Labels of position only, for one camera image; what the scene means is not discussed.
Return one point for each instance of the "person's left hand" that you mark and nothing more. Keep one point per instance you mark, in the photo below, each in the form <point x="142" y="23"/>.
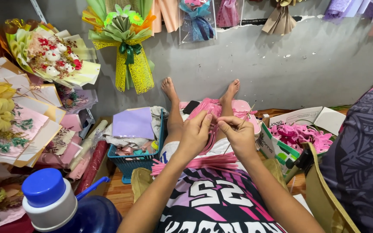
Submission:
<point x="193" y="136"/>

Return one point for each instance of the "peach wrapping paper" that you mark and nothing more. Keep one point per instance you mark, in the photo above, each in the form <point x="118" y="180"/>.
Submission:
<point x="165" y="14"/>

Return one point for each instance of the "person's left leg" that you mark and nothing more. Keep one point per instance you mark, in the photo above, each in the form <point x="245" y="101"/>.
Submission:
<point x="173" y="116"/>

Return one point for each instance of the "rolls of wrapping paper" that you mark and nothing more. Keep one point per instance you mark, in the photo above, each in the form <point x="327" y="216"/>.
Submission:
<point x="87" y="158"/>

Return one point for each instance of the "blue ribbon bouquet in plastic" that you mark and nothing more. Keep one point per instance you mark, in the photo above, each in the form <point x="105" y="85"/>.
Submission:
<point x="197" y="21"/>

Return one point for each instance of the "purple wrapping papers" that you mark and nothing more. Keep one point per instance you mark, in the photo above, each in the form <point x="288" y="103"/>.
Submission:
<point x="358" y="9"/>

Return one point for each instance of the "pink plastic tray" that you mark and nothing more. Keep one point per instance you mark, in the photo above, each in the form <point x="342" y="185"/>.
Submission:
<point x="244" y="111"/>

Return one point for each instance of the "yellow tape roll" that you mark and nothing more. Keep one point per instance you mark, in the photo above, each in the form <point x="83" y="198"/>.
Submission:
<point x="154" y="145"/>

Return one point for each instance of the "white green cardboard box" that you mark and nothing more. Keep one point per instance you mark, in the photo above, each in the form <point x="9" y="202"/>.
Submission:
<point x="272" y="147"/>

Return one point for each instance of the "thin wooden stick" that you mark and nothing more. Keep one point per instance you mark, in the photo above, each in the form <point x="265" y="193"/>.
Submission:
<point x="247" y="116"/>

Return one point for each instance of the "pink pipe cleaner tassel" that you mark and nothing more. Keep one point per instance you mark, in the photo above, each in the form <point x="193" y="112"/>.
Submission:
<point x="207" y="108"/>

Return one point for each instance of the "white paper sheet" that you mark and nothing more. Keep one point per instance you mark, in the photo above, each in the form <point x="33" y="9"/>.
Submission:
<point x="303" y="204"/>

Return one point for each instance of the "pink wrapped bouquet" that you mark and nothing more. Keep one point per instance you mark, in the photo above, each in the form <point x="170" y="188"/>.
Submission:
<point x="228" y="13"/>

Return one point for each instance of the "black phone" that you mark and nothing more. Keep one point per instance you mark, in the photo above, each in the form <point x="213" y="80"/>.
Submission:
<point x="191" y="107"/>

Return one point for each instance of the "bouquet with white figures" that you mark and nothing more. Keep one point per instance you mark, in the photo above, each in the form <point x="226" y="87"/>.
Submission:
<point x="52" y="56"/>

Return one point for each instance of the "yellow flower bouquet pink wrap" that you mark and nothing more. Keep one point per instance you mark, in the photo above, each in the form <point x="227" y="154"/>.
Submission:
<point x="11" y="119"/>

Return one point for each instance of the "green yellow mesh bouquet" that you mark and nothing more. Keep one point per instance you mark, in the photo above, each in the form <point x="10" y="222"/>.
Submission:
<point x="126" y="42"/>

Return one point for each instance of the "gold fabric bag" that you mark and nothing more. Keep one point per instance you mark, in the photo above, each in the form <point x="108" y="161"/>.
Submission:
<point x="325" y="197"/>

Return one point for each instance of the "beige paper bouquet wrap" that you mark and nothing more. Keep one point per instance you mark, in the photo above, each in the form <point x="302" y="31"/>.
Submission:
<point x="279" y="19"/>

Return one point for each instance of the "white cloth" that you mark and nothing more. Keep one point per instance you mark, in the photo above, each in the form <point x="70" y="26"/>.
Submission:
<point x="159" y="116"/>

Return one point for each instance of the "person's right hand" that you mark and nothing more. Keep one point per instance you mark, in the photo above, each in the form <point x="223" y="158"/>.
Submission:
<point x="243" y="139"/>

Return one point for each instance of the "teal plastic basket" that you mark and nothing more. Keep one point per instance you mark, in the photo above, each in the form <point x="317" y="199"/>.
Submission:
<point x="131" y="163"/>

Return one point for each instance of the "purple paper sheet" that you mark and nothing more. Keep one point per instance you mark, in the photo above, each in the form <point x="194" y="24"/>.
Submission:
<point x="133" y="123"/>

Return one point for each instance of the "small lilac wrapped bouquet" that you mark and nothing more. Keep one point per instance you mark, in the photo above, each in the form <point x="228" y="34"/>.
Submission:
<point x="76" y="98"/>

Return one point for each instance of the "blue water jug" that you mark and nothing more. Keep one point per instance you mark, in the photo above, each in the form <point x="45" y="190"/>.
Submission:
<point x="60" y="207"/>

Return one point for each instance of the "bundle of pink pipe cleaners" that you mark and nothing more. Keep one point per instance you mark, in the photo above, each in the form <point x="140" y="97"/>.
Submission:
<point x="202" y="163"/>

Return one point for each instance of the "black pink printed jersey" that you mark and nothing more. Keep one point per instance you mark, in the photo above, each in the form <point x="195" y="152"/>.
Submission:
<point x="215" y="200"/>

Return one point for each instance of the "person's right leg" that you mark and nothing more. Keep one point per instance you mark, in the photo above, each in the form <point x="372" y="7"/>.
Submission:
<point x="228" y="100"/>

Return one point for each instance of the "person's leg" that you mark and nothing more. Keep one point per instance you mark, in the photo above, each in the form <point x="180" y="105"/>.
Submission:
<point x="228" y="100"/>
<point x="173" y="116"/>

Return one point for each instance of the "heap of pink pipe-cleaner flowers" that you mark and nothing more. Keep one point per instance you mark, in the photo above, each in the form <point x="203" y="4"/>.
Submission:
<point x="298" y="136"/>

